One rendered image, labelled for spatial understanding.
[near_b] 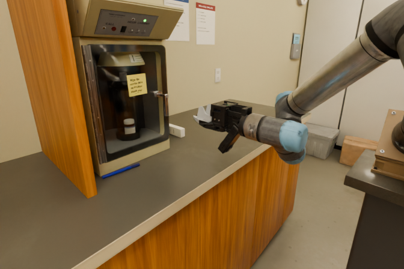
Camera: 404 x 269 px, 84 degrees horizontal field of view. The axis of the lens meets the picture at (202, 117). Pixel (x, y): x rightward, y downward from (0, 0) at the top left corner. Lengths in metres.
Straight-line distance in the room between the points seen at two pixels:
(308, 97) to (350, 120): 2.89
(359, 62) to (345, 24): 2.89
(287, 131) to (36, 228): 0.67
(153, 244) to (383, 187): 0.76
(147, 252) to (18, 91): 0.82
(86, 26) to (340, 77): 0.66
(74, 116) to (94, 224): 0.29
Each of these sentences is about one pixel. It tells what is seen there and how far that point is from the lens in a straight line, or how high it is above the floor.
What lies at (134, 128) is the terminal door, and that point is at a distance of 0.88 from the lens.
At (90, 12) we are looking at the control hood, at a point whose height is 1.47.
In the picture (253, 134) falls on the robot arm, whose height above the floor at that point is 1.16.
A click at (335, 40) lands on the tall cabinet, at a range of 3.47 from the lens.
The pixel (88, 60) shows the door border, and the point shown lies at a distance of 0.78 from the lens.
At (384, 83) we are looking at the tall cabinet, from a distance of 3.41.
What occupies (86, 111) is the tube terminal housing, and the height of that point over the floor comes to 1.18.
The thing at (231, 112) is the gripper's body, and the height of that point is 1.20.
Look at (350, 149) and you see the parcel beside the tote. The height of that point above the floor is 0.22.
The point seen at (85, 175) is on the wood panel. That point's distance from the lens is 0.76.
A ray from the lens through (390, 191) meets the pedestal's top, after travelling 0.97.
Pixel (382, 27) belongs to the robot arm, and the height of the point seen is 1.41.
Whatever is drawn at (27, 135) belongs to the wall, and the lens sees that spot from 1.23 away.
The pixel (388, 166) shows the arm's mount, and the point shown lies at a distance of 1.05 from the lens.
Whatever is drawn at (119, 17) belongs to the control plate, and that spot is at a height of 1.46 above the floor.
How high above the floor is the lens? 1.38
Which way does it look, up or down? 17 degrees down
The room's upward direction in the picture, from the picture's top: straight up
